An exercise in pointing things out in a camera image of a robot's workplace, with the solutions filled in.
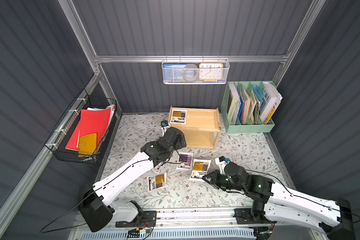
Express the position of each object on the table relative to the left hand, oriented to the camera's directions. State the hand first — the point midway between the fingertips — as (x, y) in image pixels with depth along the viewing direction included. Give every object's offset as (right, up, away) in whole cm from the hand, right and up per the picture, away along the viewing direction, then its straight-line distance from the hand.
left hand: (175, 137), depth 76 cm
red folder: (-41, +8, -3) cm, 42 cm away
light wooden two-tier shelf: (+14, +6, +11) cm, 19 cm away
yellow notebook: (-39, -3, -10) cm, 40 cm away
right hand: (+14, -18, -7) cm, 24 cm away
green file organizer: (+48, +19, +22) cm, 56 cm away
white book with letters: (+60, +23, +17) cm, 66 cm away
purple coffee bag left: (-12, -20, +14) cm, 27 cm away
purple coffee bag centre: (+7, -15, +17) cm, 24 cm away
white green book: (+37, +21, +19) cm, 46 cm away
